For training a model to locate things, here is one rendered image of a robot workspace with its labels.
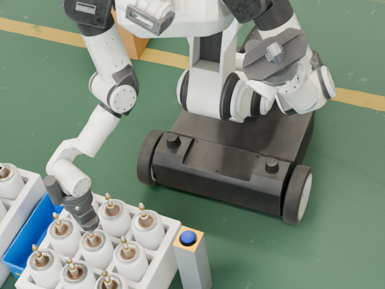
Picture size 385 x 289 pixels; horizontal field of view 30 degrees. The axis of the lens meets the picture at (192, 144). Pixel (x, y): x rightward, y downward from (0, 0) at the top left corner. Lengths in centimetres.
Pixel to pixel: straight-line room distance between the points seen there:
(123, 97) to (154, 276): 63
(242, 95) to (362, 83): 90
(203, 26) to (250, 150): 90
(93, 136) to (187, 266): 53
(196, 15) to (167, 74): 136
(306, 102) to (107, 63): 53
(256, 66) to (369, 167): 141
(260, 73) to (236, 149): 119
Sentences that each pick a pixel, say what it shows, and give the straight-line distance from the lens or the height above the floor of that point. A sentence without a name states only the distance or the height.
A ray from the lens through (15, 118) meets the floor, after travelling 298.
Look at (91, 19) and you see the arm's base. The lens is 175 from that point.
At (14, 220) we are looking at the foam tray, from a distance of 247.
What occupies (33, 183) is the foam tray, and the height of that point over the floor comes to 18.
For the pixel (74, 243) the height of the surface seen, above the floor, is 22.
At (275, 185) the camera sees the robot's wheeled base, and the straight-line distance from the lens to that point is 233.
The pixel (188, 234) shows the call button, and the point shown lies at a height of 33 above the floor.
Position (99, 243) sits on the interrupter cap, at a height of 25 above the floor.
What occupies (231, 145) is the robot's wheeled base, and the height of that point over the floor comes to 17.
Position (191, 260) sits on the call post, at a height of 26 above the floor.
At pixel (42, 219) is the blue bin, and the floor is 6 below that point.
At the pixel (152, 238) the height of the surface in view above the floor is 22.
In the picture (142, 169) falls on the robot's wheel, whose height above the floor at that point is 14.
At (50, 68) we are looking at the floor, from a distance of 314.
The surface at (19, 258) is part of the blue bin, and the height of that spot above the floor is 4.
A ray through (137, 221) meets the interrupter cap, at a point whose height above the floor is 25.
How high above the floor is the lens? 209
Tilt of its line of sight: 51 degrees down
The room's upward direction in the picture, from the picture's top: 10 degrees counter-clockwise
